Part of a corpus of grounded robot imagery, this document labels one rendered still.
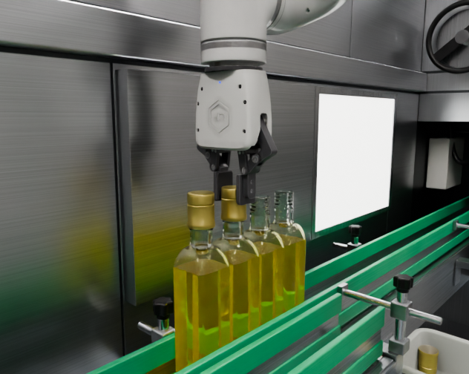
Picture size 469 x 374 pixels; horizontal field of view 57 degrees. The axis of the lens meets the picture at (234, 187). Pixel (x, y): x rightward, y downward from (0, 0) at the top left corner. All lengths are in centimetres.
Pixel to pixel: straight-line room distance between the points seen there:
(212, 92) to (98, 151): 18
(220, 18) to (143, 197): 27
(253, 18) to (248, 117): 12
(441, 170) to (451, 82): 32
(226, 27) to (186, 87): 17
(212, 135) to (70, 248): 25
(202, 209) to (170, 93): 21
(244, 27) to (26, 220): 35
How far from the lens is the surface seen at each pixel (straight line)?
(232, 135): 54
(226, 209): 57
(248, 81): 53
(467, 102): 154
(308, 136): 94
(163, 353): 62
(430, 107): 158
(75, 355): 69
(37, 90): 59
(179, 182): 68
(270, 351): 62
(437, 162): 170
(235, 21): 54
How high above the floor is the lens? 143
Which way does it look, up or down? 9 degrees down
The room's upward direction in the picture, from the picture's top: straight up
